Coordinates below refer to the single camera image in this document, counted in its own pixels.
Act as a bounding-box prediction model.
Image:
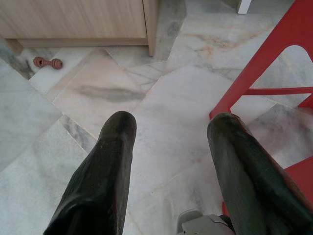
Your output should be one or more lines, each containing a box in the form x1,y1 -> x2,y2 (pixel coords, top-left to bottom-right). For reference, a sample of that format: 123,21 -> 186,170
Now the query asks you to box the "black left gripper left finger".
43,110 -> 137,235

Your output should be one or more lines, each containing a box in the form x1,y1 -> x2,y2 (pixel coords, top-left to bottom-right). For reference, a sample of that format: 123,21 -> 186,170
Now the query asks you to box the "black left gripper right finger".
206,112 -> 313,235

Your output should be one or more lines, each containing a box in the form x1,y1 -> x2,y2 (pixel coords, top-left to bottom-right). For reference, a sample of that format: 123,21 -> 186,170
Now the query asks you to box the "small brown dumbbell toy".
33,56 -> 64,69

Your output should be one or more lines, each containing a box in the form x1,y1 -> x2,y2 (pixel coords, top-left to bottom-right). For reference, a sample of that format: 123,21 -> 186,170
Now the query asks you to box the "red plastic chair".
209,0 -> 313,217

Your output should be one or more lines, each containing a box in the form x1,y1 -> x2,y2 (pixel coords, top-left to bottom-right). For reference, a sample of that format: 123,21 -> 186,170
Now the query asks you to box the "light wooden cabinet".
0,0 -> 160,57

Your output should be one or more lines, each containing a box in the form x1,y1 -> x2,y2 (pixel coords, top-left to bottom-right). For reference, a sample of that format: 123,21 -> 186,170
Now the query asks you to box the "white furniture leg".
237,0 -> 252,14

